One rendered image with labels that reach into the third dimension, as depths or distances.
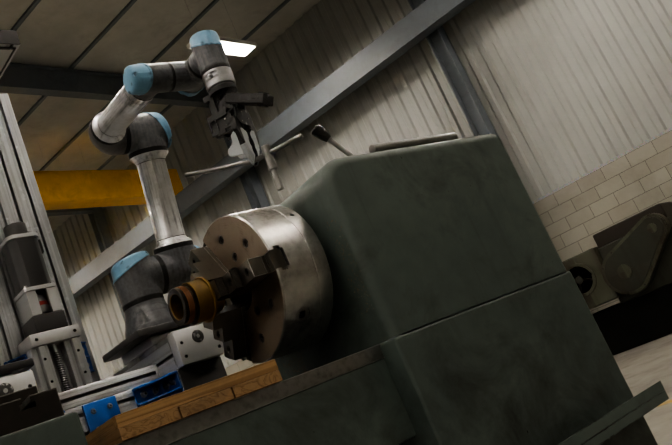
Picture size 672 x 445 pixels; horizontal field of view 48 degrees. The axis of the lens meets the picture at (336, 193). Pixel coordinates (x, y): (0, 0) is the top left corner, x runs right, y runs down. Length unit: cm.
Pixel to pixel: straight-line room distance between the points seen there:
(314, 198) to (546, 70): 1064
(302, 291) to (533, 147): 1073
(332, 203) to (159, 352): 74
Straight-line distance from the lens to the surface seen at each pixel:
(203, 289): 152
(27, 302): 216
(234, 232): 157
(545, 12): 1230
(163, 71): 195
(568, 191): 1190
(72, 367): 215
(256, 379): 135
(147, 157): 229
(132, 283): 218
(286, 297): 147
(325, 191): 156
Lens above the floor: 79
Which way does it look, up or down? 14 degrees up
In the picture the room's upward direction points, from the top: 23 degrees counter-clockwise
